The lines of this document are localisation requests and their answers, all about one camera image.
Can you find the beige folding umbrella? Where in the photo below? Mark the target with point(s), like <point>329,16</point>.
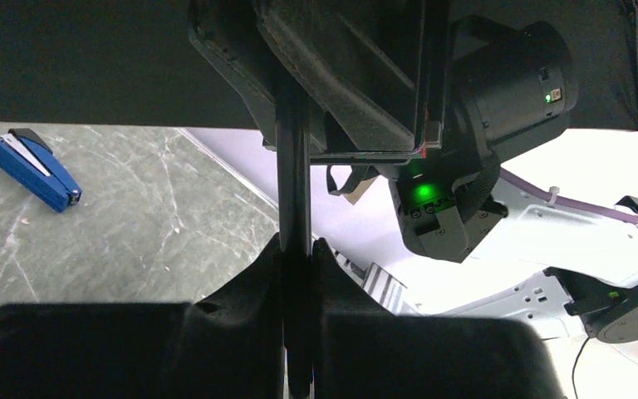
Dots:
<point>357,83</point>

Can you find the blue stapler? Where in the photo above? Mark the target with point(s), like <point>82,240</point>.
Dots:
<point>27,158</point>

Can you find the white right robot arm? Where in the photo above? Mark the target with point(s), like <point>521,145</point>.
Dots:
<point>585,259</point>

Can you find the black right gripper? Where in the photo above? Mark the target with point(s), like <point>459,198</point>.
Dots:
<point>506,98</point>

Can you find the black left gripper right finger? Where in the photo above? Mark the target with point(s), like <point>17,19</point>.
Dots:
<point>365,351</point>

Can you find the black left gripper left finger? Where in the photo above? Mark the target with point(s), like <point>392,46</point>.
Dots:
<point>228,345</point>

